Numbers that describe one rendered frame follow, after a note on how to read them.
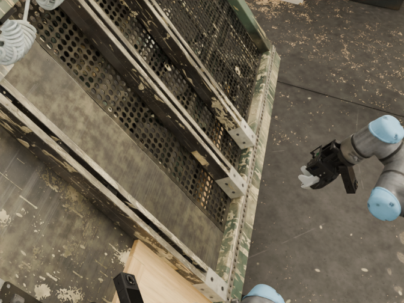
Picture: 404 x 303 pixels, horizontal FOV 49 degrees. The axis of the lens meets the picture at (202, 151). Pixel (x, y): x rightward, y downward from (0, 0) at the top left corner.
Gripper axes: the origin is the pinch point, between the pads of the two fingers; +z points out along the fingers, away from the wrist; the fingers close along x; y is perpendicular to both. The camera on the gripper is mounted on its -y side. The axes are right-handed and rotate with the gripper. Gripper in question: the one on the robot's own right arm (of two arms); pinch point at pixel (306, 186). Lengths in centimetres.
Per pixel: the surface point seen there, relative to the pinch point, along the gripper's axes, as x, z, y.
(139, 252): 34, 29, 30
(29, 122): 34, 5, 74
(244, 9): -120, 41, 39
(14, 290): 65, 12, 54
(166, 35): -40, 21, 62
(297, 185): -111, 115, -64
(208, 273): 24.2, 35.7, 4.8
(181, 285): 32, 38, 11
